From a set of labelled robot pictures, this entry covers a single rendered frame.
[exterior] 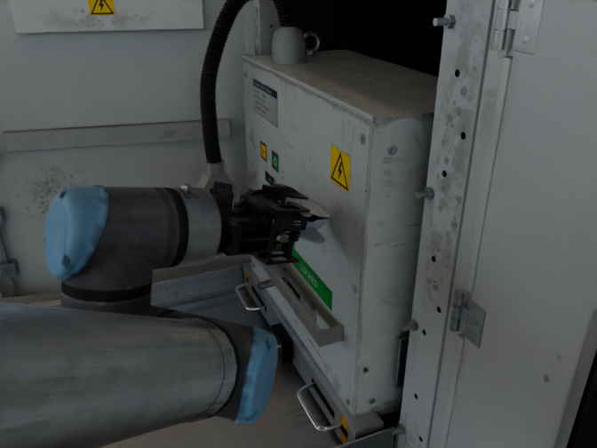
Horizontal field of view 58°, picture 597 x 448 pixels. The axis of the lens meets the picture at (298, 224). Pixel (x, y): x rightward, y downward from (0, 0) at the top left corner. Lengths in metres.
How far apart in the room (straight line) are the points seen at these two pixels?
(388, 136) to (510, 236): 0.20
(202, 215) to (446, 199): 0.27
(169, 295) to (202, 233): 0.67
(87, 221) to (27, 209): 0.79
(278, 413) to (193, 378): 0.58
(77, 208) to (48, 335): 0.26
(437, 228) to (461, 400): 0.20
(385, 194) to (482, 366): 0.23
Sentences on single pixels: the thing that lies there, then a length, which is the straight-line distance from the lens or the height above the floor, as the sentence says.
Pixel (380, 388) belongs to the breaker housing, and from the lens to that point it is 0.87.
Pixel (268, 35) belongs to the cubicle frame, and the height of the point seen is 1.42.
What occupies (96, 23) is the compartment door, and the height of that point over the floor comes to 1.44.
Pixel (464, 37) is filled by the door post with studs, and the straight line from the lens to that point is 0.59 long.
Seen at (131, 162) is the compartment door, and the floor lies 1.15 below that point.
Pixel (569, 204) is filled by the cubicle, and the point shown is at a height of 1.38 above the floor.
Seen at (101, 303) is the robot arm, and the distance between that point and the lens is 0.57.
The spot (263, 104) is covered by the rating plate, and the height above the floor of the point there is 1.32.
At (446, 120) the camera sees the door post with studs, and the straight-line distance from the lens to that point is 0.62.
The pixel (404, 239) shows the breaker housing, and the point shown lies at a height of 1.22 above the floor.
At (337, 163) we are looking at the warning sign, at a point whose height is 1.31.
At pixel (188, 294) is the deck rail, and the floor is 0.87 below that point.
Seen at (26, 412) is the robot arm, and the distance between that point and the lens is 0.28.
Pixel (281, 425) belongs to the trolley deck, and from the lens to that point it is 0.97.
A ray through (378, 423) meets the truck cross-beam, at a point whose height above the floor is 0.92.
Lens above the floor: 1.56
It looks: 26 degrees down
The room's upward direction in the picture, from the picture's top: straight up
